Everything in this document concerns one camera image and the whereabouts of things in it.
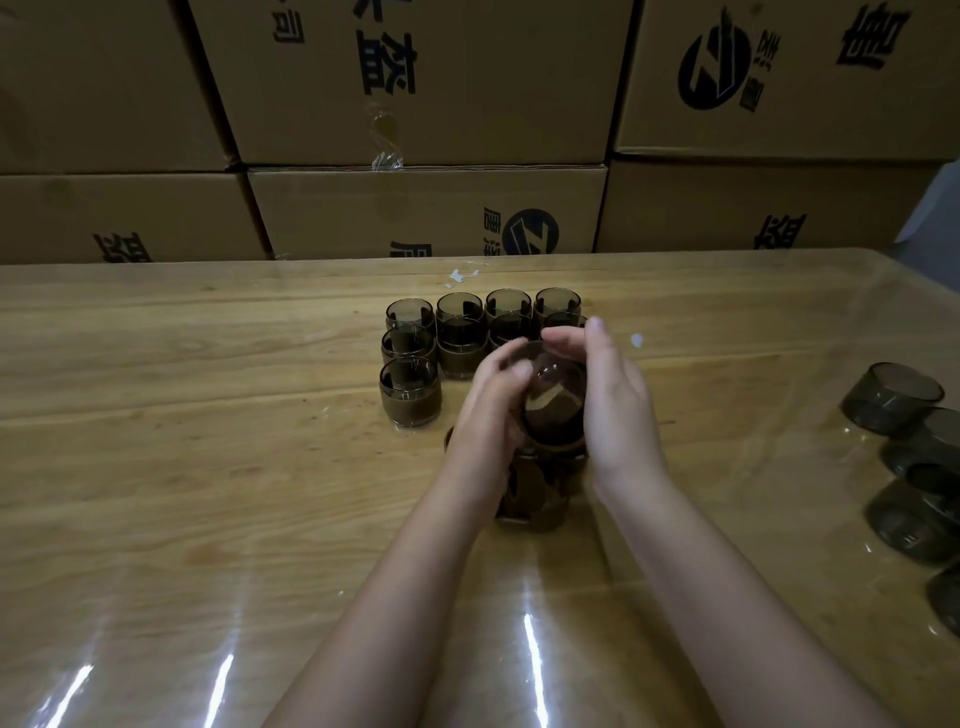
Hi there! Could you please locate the person's right hand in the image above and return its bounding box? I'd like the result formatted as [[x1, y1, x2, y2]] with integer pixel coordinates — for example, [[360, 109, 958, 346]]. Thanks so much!
[[541, 316, 669, 511]]

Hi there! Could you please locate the person's left hand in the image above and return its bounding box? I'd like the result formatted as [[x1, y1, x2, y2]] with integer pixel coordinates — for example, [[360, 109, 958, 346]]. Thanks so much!
[[442, 337, 538, 511]]

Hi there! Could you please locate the pile of brown sleeve rings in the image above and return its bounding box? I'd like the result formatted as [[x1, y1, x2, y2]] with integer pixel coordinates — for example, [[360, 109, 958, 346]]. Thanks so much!
[[443, 427, 592, 534]]

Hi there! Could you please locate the cluster of smoky glass cups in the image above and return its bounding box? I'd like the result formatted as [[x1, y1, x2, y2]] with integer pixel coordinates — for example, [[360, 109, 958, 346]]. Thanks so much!
[[839, 362, 960, 639]]

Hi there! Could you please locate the person's right forearm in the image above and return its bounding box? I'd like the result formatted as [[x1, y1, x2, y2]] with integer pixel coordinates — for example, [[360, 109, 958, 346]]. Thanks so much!
[[592, 472, 901, 728]]

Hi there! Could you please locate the person's left forearm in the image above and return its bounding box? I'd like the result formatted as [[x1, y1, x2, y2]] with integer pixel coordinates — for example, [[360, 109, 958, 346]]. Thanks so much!
[[262, 464, 519, 728]]

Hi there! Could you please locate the stack of brown cardboard boxes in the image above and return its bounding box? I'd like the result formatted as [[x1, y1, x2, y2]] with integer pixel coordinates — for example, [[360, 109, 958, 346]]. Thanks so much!
[[0, 0, 960, 264]]

